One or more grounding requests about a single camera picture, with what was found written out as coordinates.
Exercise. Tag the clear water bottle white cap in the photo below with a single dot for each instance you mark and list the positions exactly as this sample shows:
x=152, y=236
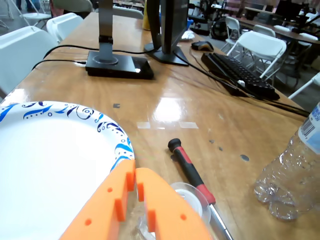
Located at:
x=287, y=175

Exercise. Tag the black computer mouse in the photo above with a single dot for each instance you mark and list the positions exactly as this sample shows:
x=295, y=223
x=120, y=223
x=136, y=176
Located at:
x=202, y=46

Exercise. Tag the blue plastic bin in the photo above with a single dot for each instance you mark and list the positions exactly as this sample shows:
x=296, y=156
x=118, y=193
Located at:
x=190, y=22

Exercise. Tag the round metal table insert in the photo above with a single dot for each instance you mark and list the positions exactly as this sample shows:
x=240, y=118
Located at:
x=244, y=157

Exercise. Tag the red black screwdriver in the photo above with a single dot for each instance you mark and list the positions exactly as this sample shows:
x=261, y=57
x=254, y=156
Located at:
x=190, y=167

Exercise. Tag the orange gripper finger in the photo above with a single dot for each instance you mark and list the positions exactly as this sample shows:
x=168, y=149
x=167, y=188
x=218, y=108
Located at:
x=170, y=215
x=100, y=207

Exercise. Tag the black keyboard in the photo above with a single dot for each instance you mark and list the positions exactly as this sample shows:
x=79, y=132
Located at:
x=240, y=72

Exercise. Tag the white plate with napkin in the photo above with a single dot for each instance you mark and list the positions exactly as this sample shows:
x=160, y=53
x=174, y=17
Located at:
x=188, y=35

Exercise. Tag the white paper plate blue floral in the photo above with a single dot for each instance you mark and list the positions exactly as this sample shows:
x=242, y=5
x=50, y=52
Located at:
x=50, y=162

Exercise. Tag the black computer monitor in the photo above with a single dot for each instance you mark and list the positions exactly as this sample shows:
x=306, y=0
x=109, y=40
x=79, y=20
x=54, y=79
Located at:
x=172, y=20

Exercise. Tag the clear tape strip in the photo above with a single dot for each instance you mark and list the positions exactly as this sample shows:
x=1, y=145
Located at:
x=188, y=125

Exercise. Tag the brown folding table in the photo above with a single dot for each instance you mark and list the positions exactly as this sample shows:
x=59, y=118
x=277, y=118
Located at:
x=295, y=33

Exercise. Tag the white folding chair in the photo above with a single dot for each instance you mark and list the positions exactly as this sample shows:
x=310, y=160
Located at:
x=37, y=16
x=316, y=80
x=232, y=25
x=65, y=25
x=260, y=43
x=263, y=30
x=22, y=57
x=127, y=12

